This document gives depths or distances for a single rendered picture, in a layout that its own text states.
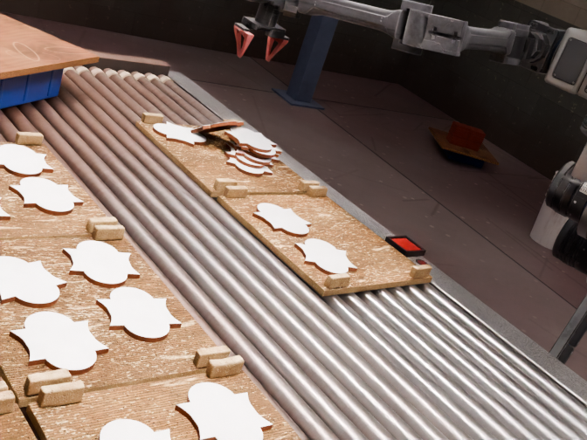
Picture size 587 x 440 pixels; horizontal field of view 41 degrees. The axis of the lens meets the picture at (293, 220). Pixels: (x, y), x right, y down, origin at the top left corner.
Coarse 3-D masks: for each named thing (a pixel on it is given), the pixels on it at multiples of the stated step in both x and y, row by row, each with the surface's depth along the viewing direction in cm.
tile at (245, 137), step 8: (232, 128) 215; (240, 128) 217; (232, 136) 210; (240, 136) 211; (248, 136) 213; (256, 136) 215; (240, 144) 207; (248, 144) 208; (256, 144) 209; (264, 144) 211; (272, 144) 213; (264, 152) 208
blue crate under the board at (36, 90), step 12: (48, 72) 207; (60, 72) 212; (0, 84) 190; (12, 84) 195; (24, 84) 199; (36, 84) 204; (48, 84) 209; (0, 96) 192; (12, 96) 197; (24, 96) 201; (36, 96) 206; (48, 96) 211; (0, 108) 195
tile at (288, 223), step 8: (264, 208) 185; (272, 208) 187; (280, 208) 189; (256, 216) 181; (264, 216) 181; (272, 216) 183; (280, 216) 184; (288, 216) 186; (296, 216) 187; (272, 224) 179; (280, 224) 180; (288, 224) 181; (296, 224) 183; (304, 224) 184; (288, 232) 178; (296, 232) 179; (304, 232) 180
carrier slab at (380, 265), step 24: (240, 216) 180; (312, 216) 193; (336, 216) 198; (264, 240) 174; (288, 240) 176; (336, 240) 185; (360, 240) 189; (384, 240) 194; (288, 264) 168; (360, 264) 177; (384, 264) 181; (408, 264) 186; (336, 288) 163; (360, 288) 167
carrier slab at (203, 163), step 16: (144, 128) 211; (160, 144) 205; (176, 144) 208; (208, 144) 215; (224, 144) 220; (176, 160) 199; (192, 160) 201; (208, 160) 205; (224, 160) 209; (192, 176) 193; (208, 176) 195; (224, 176) 198; (240, 176) 201; (256, 176) 205; (272, 176) 209; (288, 176) 213; (208, 192) 188; (256, 192) 196; (272, 192) 199; (288, 192) 203; (304, 192) 206
